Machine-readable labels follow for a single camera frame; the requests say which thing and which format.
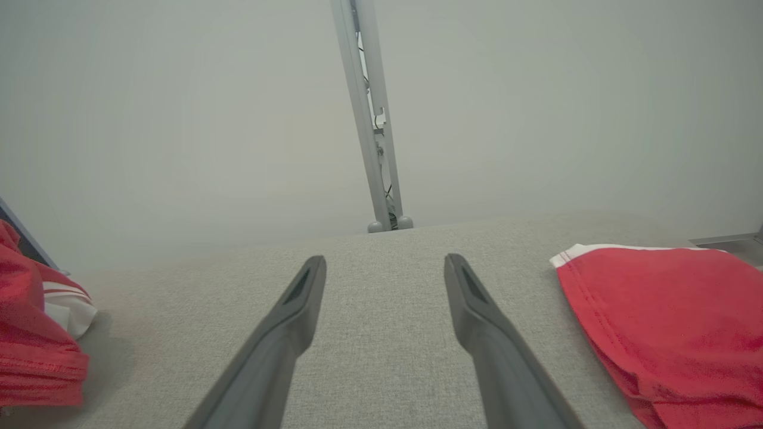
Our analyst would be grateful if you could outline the grey metal frame rail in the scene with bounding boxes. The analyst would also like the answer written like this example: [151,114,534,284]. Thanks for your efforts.
[688,225,763,266]

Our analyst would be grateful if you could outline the red jersey with striped trim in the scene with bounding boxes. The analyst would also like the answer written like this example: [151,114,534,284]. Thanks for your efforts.
[0,219,99,409]

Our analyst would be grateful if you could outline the red shorts with white trim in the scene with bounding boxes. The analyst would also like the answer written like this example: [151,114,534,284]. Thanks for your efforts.
[549,243,763,429]

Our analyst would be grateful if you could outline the slanted grey frame bar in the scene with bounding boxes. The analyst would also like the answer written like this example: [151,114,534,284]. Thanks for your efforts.
[0,197,71,276]

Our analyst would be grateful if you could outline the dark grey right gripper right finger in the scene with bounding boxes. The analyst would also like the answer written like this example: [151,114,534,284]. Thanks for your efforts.
[443,253,585,429]

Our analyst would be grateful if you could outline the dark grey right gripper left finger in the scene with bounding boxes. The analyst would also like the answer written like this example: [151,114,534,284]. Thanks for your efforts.
[182,255,327,429]

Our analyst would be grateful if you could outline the grey fabric padded surface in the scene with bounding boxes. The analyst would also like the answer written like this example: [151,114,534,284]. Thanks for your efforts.
[0,209,763,429]

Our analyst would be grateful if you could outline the grey double-bar frame post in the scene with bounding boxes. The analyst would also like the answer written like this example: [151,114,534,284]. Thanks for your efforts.
[330,0,414,234]

